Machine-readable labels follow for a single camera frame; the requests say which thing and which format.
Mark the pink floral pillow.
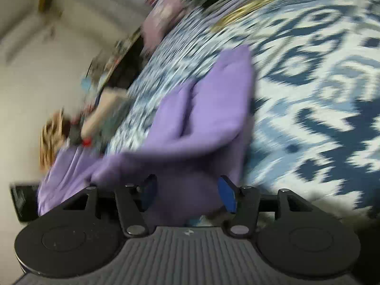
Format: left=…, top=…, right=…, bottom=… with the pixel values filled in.
left=141, top=0, right=187, bottom=53

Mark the blue white patterned bedspread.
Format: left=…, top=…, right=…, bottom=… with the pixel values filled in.
left=107, top=0, right=379, bottom=223

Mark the purple hoodie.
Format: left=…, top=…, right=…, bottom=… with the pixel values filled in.
left=37, top=45, right=255, bottom=227

